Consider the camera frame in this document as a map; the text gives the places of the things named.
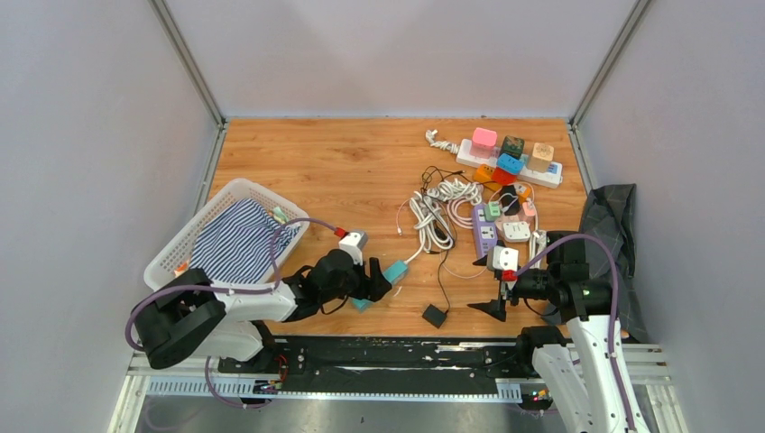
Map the white coiled cable with plug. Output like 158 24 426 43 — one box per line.
429 179 484 207

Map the red cube socket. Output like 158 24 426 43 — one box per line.
491 167 517 186

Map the teal power strip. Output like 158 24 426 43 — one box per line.
351 258 409 312

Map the white power strip cable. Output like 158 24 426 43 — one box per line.
404 189 456 265

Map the striped blue white cloth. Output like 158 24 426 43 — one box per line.
189 199 299 284

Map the dark grey cloth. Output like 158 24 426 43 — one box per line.
578 183 649 343

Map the black power adapter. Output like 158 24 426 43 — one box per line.
421 304 447 328

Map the black cube adapter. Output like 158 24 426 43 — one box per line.
499 185 521 216

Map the thin black cable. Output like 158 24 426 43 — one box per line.
419 166 474 312

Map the white long power strip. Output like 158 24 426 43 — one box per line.
456 139 563 189

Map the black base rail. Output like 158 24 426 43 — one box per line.
212 336 539 396

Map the pink cube socket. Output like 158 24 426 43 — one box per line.
469 127 497 159

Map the green cube adapter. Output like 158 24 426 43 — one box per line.
484 201 503 222

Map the small white knotted cable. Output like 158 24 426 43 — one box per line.
424 129 460 155

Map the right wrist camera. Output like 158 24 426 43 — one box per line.
486 245 519 272

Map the purple power strip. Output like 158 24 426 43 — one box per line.
472 204 497 259

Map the beige cube socket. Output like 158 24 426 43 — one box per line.
526 142 555 172

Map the orange power strip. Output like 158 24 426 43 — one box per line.
473 164 531 203

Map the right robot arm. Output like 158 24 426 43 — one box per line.
475 232 649 432

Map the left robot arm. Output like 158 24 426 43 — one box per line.
125 249 392 373

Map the dark green cube socket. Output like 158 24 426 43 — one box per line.
501 135 525 160

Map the blue cube socket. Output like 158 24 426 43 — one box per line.
496 153 525 175

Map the pink small adapter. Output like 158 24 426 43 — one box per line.
519 200 537 221

